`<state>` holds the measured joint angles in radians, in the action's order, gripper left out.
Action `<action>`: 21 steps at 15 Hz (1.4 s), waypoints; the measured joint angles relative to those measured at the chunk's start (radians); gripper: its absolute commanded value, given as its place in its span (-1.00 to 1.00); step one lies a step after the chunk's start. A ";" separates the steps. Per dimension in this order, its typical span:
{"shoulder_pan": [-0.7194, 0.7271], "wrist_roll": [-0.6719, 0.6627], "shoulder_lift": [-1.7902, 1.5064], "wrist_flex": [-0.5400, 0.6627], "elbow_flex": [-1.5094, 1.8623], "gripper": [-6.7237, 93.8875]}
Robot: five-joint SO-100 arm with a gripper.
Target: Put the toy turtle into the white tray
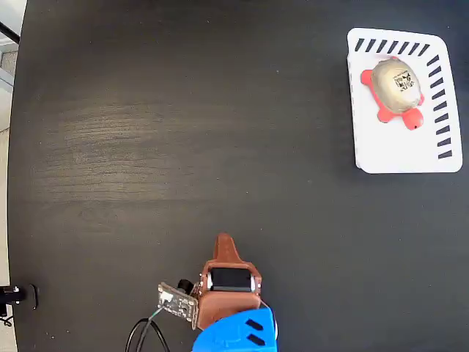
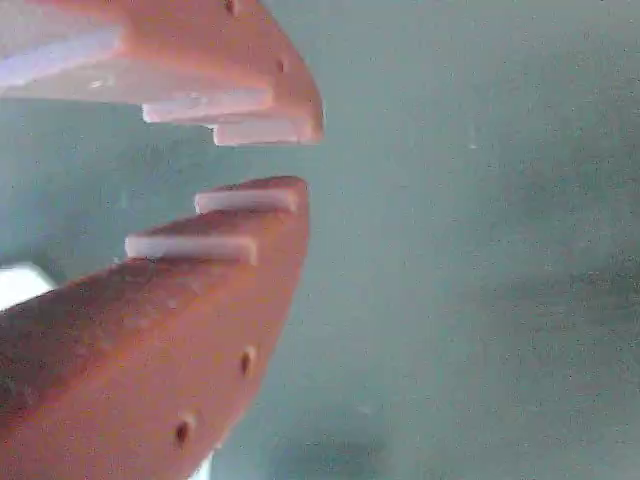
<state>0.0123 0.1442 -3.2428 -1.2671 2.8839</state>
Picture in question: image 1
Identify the brown gripper with servo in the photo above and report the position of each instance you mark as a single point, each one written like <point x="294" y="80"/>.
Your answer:
<point x="228" y="303"/>

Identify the red turtle toy gold shell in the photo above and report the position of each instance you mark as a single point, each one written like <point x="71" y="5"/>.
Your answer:
<point x="392" y="88"/>

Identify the white slotted tray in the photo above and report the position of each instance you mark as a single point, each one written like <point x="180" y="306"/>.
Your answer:
<point x="399" y="154"/>

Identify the black table clamp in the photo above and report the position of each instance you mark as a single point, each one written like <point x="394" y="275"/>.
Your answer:
<point x="11" y="293"/>

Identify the black metal bar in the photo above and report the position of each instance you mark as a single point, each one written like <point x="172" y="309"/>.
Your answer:
<point x="9" y="32"/>

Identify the bare circuit board camera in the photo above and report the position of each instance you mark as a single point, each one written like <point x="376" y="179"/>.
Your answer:
<point x="176" y="302"/>

